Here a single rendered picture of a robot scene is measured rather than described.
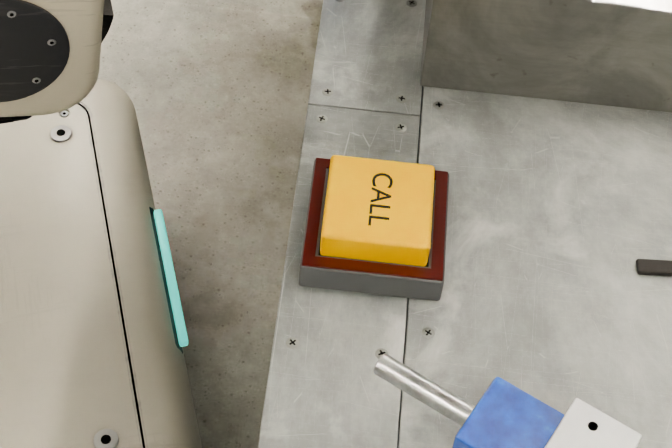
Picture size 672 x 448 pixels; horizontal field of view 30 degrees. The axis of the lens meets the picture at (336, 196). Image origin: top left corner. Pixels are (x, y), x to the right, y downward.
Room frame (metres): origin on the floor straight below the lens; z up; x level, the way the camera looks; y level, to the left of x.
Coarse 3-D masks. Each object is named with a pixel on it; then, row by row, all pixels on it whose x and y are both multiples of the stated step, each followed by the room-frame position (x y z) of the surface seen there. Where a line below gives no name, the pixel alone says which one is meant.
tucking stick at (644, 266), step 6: (636, 264) 0.43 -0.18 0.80; (642, 264) 0.43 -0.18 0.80; (648, 264) 0.43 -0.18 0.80; (654, 264) 0.43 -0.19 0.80; (660, 264) 0.43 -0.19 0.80; (666, 264) 0.43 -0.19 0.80; (642, 270) 0.43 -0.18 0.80; (648, 270) 0.43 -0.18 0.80; (654, 270) 0.43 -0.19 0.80; (660, 270) 0.43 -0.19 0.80; (666, 270) 0.43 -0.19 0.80
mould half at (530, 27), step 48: (432, 0) 0.57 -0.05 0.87; (480, 0) 0.56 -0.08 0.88; (528, 0) 0.56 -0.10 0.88; (576, 0) 0.56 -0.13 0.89; (624, 0) 0.56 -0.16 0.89; (432, 48) 0.56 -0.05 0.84; (480, 48) 0.56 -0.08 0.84; (528, 48) 0.56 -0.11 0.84; (576, 48) 0.56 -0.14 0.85; (624, 48) 0.56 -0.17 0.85; (528, 96) 0.56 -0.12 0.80; (576, 96) 0.56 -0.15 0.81; (624, 96) 0.56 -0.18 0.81
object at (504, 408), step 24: (384, 360) 0.34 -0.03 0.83; (408, 384) 0.32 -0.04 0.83; (432, 384) 0.32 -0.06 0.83; (504, 384) 0.32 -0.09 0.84; (432, 408) 0.31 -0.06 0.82; (456, 408) 0.31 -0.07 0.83; (480, 408) 0.31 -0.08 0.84; (504, 408) 0.31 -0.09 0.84; (528, 408) 0.31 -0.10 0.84; (552, 408) 0.31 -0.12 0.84; (576, 408) 0.30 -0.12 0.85; (480, 432) 0.29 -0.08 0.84; (504, 432) 0.30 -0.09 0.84; (528, 432) 0.30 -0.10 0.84; (552, 432) 0.30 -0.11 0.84; (576, 432) 0.29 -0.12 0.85; (600, 432) 0.29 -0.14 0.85; (624, 432) 0.29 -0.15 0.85
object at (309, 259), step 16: (320, 160) 0.47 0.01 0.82; (320, 176) 0.46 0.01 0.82; (320, 192) 0.45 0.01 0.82; (320, 208) 0.44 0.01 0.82; (304, 256) 0.40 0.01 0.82; (432, 256) 0.41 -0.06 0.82; (368, 272) 0.40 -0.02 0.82; (384, 272) 0.40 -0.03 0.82; (400, 272) 0.40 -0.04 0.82; (416, 272) 0.40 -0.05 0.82; (432, 272) 0.40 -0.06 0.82
